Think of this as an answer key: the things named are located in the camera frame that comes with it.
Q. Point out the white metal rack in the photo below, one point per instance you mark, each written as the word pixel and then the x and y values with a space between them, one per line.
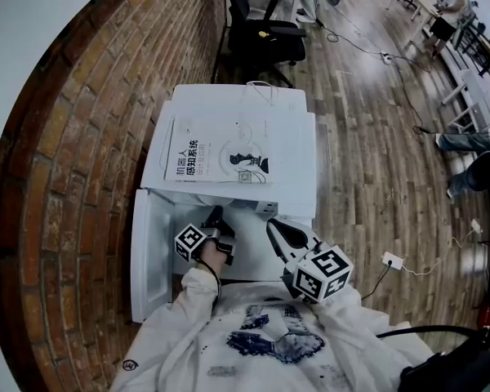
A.
pixel 473 92

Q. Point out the black office chair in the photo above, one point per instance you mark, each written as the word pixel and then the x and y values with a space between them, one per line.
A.
pixel 269 43

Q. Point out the small yellow object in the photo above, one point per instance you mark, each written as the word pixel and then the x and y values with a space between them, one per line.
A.
pixel 263 34

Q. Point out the black bag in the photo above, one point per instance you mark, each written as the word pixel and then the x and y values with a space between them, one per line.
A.
pixel 453 374

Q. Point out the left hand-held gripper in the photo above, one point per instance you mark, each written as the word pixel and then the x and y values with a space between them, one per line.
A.
pixel 224 237

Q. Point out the white printed book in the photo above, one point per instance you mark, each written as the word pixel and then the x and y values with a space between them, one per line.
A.
pixel 196 137

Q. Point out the person's left hand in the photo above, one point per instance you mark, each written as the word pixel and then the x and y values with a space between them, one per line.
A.
pixel 210 259

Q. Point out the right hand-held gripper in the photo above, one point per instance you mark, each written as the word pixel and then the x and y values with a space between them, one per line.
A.
pixel 322 276

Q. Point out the white power strip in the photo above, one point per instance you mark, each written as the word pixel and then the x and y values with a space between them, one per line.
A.
pixel 386 57
pixel 393 261

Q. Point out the person's white printed sweatshirt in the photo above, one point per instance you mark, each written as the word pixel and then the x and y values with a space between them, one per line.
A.
pixel 269 366

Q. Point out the white microwave oven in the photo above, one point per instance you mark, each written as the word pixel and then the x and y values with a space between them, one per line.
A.
pixel 294 157

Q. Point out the person's left forearm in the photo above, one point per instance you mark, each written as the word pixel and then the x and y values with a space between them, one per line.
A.
pixel 196 294

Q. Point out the person's right forearm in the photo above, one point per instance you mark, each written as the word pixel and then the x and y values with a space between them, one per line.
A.
pixel 351 314

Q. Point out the white charger plug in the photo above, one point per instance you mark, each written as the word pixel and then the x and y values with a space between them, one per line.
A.
pixel 475 225

